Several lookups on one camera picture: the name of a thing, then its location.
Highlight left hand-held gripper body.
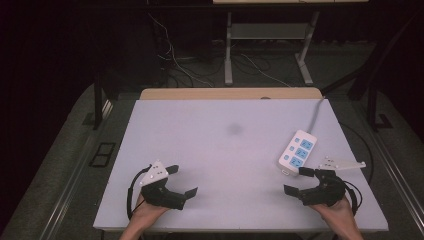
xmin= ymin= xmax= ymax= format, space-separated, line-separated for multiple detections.
xmin=138 ymin=160 xmax=187 ymax=211

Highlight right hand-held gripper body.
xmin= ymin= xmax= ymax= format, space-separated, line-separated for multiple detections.
xmin=298 ymin=156 xmax=367 ymax=207

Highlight white power strip blue sockets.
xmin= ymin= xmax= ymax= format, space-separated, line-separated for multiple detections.
xmin=277 ymin=129 xmax=318 ymax=177

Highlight person's right hand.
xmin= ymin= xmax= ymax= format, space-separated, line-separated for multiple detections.
xmin=309 ymin=196 xmax=357 ymax=228

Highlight person's left hand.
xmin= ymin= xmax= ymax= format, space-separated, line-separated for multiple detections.
xmin=127 ymin=194 xmax=170 ymax=231

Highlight black floor socket plate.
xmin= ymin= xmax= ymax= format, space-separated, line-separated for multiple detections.
xmin=88 ymin=142 xmax=117 ymax=168

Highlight black metal stand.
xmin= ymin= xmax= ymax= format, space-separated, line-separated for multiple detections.
xmin=365 ymin=79 xmax=395 ymax=133

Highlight light wooden board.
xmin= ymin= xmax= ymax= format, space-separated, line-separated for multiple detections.
xmin=139 ymin=87 xmax=324 ymax=101

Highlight white metal stand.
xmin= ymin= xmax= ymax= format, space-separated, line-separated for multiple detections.
xmin=224 ymin=11 xmax=320 ymax=87

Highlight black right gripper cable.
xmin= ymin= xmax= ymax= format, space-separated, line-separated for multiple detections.
xmin=342 ymin=180 xmax=363 ymax=215

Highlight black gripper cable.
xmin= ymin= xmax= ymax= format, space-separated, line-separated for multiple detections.
xmin=342 ymin=180 xmax=363 ymax=215
xmin=126 ymin=164 xmax=153 ymax=220

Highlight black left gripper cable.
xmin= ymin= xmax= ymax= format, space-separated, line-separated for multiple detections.
xmin=126 ymin=164 xmax=153 ymax=220

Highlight grey power strip cable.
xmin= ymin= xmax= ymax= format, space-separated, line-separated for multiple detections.
xmin=306 ymin=97 xmax=326 ymax=134

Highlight thin black cable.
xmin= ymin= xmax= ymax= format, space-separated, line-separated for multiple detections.
xmin=339 ymin=122 xmax=375 ymax=185

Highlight metal floor rail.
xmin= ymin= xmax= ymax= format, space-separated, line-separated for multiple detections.
xmin=369 ymin=129 xmax=424 ymax=233
xmin=39 ymin=99 xmax=115 ymax=240

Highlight white floor cable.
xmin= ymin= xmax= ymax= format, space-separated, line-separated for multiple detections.
xmin=147 ymin=12 xmax=215 ymax=89

